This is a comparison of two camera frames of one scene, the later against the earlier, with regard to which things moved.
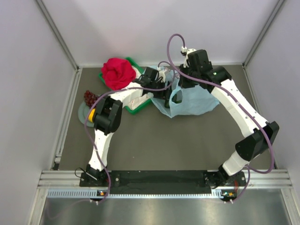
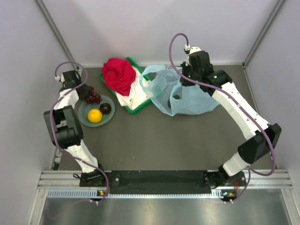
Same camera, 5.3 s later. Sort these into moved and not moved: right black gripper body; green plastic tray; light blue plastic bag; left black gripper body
Moved: left black gripper body
Not moved: right black gripper body; light blue plastic bag; green plastic tray
